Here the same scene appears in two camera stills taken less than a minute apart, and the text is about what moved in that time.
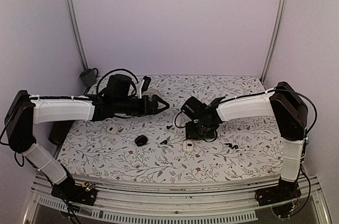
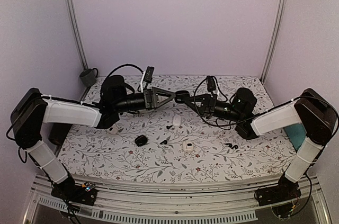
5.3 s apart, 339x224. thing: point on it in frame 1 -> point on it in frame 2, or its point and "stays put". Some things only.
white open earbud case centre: [188, 145] stays put
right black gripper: [190, 132] -> [207, 106]
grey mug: [88, 77] stays put
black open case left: [141, 140] stays put
